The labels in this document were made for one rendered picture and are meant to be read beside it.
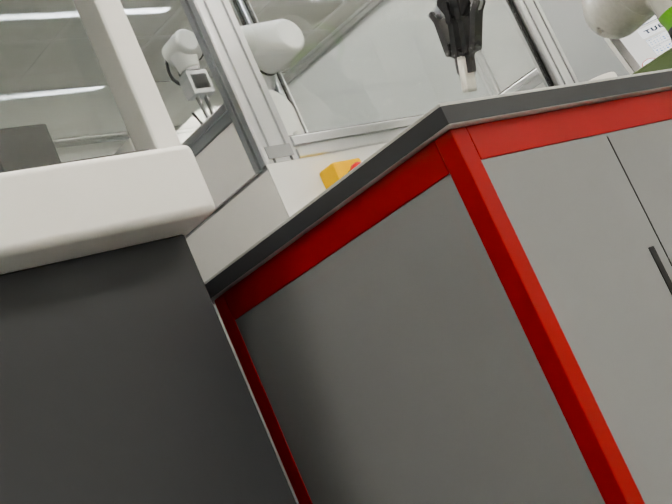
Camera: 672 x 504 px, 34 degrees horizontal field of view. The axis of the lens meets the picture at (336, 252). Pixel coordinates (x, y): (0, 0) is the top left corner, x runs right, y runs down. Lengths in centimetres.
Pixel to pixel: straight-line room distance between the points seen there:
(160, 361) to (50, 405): 16
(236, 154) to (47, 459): 82
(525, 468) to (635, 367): 18
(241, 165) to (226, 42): 22
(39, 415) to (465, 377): 51
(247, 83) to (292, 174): 19
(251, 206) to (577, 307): 81
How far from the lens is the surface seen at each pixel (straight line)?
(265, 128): 194
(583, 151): 146
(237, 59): 199
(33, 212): 134
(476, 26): 214
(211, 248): 207
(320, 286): 149
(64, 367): 136
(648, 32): 300
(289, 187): 191
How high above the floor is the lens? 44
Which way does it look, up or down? 10 degrees up
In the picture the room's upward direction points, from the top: 24 degrees counter-clockwise
